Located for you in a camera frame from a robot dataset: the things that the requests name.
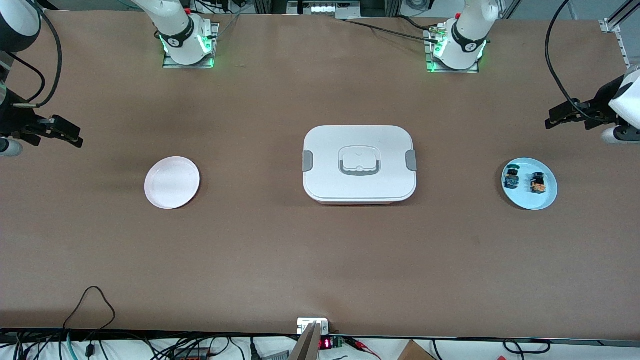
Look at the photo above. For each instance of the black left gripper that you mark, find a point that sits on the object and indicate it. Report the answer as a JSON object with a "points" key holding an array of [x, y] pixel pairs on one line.
{"points": [[603, 102]]}

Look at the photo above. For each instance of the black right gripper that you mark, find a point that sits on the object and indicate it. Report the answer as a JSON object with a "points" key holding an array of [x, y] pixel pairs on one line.
{"points": [[11, 120]]}

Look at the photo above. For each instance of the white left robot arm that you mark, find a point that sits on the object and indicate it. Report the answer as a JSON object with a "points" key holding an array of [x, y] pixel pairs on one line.
{"points": [[467, 30]]}

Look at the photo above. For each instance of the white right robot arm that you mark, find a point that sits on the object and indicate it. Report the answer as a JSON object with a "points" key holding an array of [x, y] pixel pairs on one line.
{"points": [[176, 27]]}

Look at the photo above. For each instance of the light blue round plate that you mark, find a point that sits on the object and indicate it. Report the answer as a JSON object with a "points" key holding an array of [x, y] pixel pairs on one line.
{"points": [[545, 200]]}

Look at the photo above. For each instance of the pink round plate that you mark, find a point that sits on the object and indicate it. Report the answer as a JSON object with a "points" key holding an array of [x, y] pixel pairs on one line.
{"points": [[172, 182]]}

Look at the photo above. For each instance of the white lunch box grey latches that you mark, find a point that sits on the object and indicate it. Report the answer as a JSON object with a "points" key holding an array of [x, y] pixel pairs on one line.
{"points": [[359, 150]]}

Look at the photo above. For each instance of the silver lit control unit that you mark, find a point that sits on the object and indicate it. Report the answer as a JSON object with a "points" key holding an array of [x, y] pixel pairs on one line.
{"points": [[325, 7]]}

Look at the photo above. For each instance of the brown cardboard box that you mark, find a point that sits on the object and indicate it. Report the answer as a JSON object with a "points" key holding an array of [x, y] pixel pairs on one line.
{"points": [[415, 351]]}

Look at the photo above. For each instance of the red test lead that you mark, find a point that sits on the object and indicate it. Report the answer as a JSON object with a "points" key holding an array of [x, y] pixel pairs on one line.
{"points": [[362, 346]]}

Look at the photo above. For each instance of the small red digit display board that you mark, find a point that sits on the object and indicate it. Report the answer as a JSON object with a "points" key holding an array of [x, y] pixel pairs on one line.
{"points": [[330, 343]]}

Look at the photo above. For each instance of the aluminium profile rail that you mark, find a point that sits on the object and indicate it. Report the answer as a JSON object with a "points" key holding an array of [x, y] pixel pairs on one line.
{"points": [[612, 25]]}

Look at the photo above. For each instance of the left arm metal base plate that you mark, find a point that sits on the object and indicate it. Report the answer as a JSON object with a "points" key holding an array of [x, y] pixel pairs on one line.
{"points": [[431, 55]]}

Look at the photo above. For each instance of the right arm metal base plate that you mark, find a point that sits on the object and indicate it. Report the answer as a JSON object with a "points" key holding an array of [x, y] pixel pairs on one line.
{"points": [[210, 30]]}

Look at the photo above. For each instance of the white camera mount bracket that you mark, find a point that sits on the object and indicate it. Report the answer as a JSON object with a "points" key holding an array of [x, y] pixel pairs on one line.
{"points": [[305, 324]]}

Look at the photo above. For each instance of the grey camera mount pole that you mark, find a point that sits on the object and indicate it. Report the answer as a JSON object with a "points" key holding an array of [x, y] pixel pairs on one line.
{"points": [[306, 345]]}

